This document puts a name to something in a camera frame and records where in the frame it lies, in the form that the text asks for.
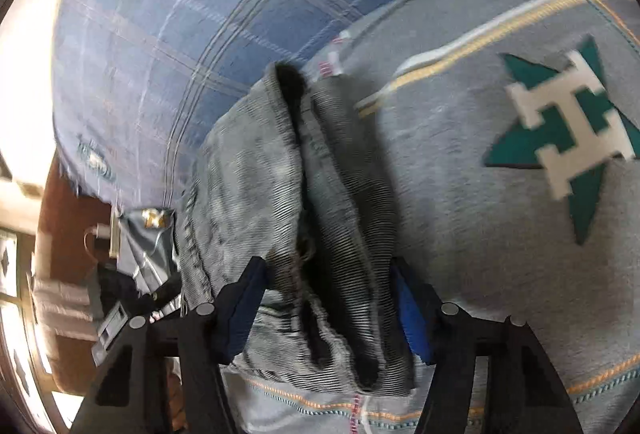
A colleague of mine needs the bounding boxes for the brown headboard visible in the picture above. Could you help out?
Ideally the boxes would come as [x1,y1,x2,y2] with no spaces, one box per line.
[42,154,116,395]

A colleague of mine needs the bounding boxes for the white charging cable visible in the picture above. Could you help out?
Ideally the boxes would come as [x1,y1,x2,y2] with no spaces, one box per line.
[82,224,113,261]

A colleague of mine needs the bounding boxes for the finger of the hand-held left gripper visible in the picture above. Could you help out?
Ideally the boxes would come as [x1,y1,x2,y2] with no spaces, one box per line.
[147,274,183,315]

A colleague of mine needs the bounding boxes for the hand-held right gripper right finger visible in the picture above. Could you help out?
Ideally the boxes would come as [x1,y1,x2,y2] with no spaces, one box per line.
[390,256,586,434]

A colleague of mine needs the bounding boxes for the silver power bank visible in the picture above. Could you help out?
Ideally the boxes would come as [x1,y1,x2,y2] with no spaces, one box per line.
[109,211,124,259]

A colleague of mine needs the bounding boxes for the black flat device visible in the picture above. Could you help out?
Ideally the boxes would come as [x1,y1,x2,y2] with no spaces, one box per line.
[95,261,147,315]

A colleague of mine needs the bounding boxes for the grey denim pants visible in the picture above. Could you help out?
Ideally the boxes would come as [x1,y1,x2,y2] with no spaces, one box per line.
[177,61,426,397]

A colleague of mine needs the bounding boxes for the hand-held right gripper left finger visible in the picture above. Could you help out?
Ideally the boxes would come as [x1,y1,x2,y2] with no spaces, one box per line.
[72,256,268,434]

